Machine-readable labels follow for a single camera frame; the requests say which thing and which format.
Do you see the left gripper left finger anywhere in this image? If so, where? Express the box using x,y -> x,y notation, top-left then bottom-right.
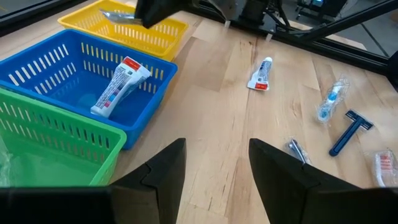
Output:
110,138 -> 187,224

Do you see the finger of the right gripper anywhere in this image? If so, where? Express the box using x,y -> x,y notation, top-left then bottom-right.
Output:
134,0 -> 187,29

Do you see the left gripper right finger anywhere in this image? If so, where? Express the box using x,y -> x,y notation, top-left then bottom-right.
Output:
248,138 -> 361,224

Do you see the silver foil packet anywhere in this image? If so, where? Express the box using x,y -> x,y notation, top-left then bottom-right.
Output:
99,8 -> 144,26

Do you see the clear silver packet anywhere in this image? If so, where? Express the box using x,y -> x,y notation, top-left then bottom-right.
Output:
284,136 -> 312,165

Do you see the white travel toothpaste tube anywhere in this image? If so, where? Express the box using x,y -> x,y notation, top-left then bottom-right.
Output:
247,56 -> 274,91
90,55 -> 152,119

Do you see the dark blue disposable razor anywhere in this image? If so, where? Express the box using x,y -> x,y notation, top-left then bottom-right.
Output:
328,109 -> 374,157

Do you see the blue white toothbrush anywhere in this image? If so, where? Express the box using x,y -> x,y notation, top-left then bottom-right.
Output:
315,76 -> 351,124

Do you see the red toothbrush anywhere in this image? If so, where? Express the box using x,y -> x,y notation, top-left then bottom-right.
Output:
371,148 -> 398,188

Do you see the yellow plastic basket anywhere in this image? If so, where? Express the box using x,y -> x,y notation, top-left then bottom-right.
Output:
57,0 -> 190,62

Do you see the green plastic basket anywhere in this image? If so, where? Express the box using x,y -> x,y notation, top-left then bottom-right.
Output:
0,88 -> 127,187

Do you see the blue plastic basket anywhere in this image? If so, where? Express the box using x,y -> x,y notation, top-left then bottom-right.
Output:
0,29 -> 178,150

